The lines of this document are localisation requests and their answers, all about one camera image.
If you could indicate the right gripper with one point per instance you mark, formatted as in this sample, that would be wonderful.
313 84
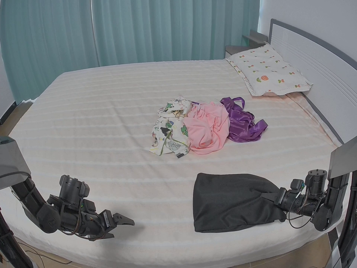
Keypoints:
283 200

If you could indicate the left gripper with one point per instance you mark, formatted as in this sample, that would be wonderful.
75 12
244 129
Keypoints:
108 220

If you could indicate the black garment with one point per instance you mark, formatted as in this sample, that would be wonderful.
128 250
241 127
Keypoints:
228 200

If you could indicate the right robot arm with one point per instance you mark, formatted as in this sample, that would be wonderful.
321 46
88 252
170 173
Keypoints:
337 188

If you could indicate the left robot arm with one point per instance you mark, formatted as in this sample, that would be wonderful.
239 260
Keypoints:
41 211

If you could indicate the bed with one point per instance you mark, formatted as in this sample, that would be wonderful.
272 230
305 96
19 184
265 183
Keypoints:
111 107

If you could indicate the purple garment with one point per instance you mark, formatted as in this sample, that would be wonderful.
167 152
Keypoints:
239 124

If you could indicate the white printed pyjama garment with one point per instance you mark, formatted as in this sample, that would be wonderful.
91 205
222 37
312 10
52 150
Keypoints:
161 138

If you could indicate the pink garment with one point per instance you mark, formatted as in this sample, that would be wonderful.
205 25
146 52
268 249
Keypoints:
203 133

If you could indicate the white printed pillow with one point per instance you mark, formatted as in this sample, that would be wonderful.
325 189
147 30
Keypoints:
267 68

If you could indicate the grey bedside table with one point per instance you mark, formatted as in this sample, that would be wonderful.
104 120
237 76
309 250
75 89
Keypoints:
237 49

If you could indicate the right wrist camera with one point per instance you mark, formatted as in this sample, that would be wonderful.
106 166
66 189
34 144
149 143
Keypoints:
297 184

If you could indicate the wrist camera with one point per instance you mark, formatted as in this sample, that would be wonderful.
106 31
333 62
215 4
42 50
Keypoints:
89 207
297 184

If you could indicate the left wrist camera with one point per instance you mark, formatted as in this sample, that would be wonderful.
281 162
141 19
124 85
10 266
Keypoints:
89 207

